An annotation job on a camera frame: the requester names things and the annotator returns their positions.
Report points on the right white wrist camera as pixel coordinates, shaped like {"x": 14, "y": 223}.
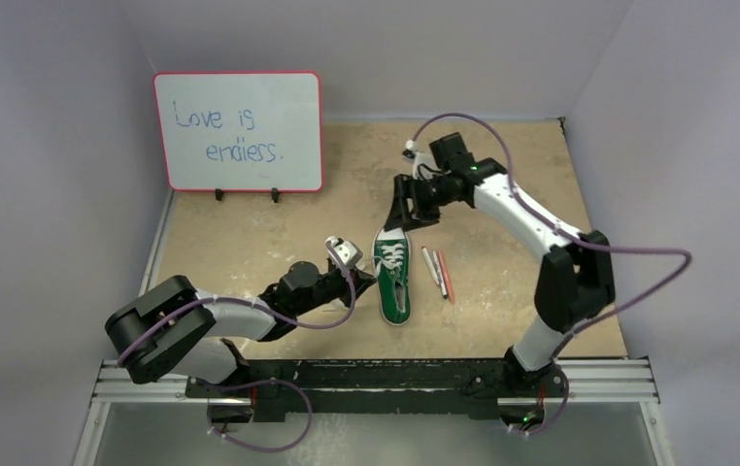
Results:
{"x": 422, "y": 163}

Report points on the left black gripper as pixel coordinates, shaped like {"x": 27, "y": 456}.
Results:
{"x": 362, "y": 281}

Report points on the black aluminium base frame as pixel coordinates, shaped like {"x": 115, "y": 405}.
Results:
{"x": 480, "y": 388}

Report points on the white shoelace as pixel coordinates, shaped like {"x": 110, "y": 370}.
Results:
{"x": 390, "y": 255}

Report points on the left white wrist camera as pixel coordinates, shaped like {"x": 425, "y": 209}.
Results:
{"x": 345, "y": 252}

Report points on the grey marker pen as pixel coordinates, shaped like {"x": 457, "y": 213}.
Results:
{"x": 440, "y": 275}

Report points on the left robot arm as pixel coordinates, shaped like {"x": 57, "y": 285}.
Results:
{"x": 180, "y": 329}

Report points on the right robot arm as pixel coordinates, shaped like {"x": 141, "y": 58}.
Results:
{"x": 575, "y": 281}

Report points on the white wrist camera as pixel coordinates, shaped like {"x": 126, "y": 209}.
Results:
{"x": 345, "y": 252}
{"x": 422, "y": 163}

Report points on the green canvas sneaker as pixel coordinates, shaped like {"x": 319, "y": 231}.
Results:
{"x": 393, "y": 290}

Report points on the red framed whiteboard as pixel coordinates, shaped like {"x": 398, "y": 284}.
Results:
{"x": 241, "y": 131}

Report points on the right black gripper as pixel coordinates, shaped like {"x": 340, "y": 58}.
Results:
{"x": 413, "y": 198}

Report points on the orange marker pen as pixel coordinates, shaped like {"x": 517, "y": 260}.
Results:
{"x": 446, "y": 276}

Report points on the white marker pen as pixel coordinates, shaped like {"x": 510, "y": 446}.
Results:
{"x": 430, "y": 264}

